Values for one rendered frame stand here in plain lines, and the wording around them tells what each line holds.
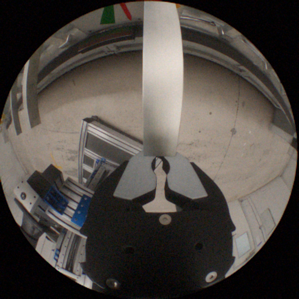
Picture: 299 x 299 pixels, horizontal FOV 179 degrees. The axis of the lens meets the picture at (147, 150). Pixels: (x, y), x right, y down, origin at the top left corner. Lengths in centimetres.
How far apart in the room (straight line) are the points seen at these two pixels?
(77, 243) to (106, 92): 120
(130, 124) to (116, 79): 49
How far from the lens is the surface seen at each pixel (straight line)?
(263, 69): 56
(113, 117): 103
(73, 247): 68
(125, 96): 97
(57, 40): 42
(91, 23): 35
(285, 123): 247
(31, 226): 62
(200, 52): 99
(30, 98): 25
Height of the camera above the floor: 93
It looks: 59 degrees down
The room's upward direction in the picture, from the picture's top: 174 degrees counter-clockwise
